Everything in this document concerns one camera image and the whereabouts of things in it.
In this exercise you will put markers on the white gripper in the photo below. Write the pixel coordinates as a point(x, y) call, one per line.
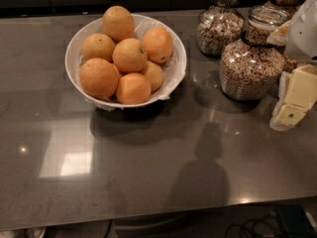
point(303, 34)

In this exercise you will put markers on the white bowl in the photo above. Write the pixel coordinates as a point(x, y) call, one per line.
point(73, 53)

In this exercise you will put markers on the front glass cereal jar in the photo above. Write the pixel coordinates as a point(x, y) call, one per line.
point(250, 66)

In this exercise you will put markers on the black box under table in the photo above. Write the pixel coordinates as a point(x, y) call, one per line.
point(294, 222)

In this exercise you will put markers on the small partly hidden orange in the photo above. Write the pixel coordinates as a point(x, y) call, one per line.
point(153, 73)

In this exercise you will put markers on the back left glass cereal jar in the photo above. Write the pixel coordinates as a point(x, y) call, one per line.
point(218, 26)

